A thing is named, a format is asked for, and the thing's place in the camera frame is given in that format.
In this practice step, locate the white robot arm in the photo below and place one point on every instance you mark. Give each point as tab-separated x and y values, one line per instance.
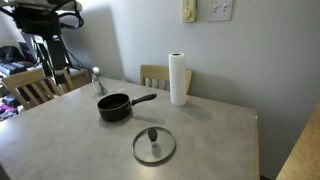
40	4

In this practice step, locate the wooden counter top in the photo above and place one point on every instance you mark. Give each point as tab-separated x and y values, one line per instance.
301	153

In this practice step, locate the small wooden chair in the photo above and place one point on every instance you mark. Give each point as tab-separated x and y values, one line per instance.
79	79

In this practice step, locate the wooden chair behind paper roll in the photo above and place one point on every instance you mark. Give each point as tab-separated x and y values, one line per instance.
154	76

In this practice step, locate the white paper towel roll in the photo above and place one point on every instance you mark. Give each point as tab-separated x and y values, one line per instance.
177	80

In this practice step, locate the colourful cloth pile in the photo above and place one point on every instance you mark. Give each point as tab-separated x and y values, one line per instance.
7	108

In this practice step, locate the large slatted wooden chair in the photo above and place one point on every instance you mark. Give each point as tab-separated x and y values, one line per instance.
31	87

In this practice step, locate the glass lid with black knob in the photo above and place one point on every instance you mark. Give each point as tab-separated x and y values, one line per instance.
153	145

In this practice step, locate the glass shaker with metal cap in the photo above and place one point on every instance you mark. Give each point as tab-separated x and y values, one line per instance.
98	83

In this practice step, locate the black bag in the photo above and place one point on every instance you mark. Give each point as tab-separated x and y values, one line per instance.
9	53

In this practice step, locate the beige wall thermostat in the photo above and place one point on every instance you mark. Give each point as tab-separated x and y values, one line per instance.
189	10

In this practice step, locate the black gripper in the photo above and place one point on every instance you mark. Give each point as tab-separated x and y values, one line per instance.
56	50

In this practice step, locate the white light switch plate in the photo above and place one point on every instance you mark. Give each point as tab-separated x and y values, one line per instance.
220	10

